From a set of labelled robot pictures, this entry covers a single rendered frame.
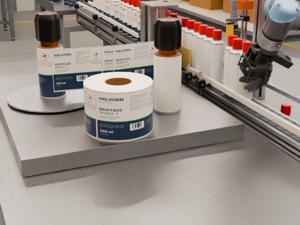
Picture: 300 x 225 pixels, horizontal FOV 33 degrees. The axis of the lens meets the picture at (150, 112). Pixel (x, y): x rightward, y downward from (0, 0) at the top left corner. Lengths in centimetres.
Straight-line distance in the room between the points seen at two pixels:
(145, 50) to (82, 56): 23
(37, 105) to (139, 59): 38
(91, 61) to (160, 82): 27
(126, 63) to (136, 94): 39
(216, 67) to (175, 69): 35
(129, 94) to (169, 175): 24
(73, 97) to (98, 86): 34
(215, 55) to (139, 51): 29
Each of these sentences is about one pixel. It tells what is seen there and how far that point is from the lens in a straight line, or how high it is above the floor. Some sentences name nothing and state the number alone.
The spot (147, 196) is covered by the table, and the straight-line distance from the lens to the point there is 126.
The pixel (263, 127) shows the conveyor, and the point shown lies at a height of 87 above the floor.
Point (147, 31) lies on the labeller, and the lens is 214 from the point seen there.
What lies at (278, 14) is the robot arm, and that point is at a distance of 149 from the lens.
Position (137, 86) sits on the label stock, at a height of 102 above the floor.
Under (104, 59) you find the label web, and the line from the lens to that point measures 174.
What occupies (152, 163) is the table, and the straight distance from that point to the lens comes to 142.
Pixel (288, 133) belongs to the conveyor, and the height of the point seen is 88.
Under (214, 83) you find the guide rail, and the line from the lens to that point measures 185.
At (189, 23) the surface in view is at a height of 107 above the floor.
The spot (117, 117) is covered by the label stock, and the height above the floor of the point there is 95.
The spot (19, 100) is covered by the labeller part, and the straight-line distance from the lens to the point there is 177.
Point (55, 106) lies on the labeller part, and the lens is 169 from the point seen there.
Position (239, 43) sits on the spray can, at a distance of 175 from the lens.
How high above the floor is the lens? 146
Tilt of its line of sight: 21 degrees down
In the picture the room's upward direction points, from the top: straight up
